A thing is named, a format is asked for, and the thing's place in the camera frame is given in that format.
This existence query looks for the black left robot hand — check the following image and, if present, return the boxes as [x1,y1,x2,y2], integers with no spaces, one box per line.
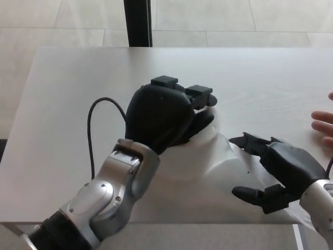
[124,74,218,155]

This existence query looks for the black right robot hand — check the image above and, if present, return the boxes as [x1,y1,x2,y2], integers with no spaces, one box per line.
[228,132,327,215]

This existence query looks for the bare person hand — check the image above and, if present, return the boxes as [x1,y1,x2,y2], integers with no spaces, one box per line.
[311,91,333,148]

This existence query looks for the white table leg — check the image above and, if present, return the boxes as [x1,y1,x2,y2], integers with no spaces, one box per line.
[292,223,304,250]

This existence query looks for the black vertical pillar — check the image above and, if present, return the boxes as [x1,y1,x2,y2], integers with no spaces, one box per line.
[123,0,153,48]

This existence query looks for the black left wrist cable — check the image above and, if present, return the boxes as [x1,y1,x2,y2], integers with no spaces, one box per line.
[87,97,129,181]

